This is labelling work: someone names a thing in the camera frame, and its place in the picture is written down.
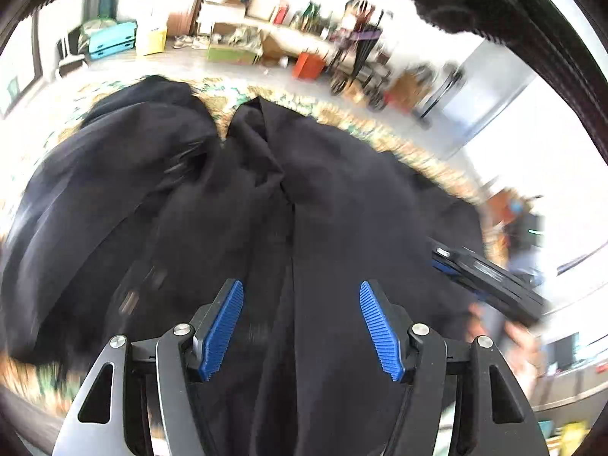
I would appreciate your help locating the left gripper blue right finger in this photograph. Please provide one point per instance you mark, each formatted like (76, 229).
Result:
(389, 328)

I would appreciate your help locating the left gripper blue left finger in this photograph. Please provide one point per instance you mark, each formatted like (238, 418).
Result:
(214, 325)

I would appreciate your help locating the black jacket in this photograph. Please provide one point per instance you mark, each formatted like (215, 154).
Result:
(136, 220)

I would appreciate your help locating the orange paper bag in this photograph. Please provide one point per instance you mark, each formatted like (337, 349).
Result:
(308, 66)

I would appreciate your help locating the open cardboard box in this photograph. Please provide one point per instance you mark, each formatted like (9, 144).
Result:
(246, 46)

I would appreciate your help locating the blue plastic crate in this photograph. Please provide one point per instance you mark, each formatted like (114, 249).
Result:
(112, 40)

